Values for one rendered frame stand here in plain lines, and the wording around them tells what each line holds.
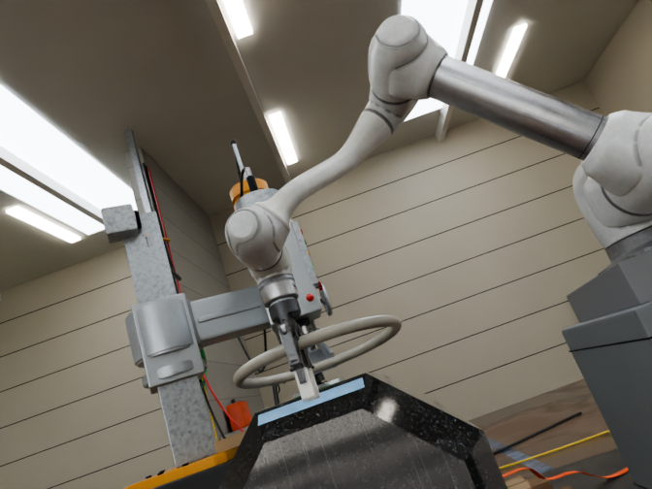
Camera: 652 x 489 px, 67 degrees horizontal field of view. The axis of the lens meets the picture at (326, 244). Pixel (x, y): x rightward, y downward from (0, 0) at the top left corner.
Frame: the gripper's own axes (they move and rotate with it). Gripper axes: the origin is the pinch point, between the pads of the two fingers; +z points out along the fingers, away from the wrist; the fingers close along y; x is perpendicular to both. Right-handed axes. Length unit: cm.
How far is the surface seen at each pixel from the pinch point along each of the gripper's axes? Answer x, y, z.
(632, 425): -65, 18, 31
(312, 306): 6, 76, -37
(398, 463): -10.7, 26.5, 23.5
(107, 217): 93, 87, -120
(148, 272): 86, 103, -92
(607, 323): -67, 4, 9
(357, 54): -81, 312, -335
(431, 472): -17.9, 26.8, 28.2
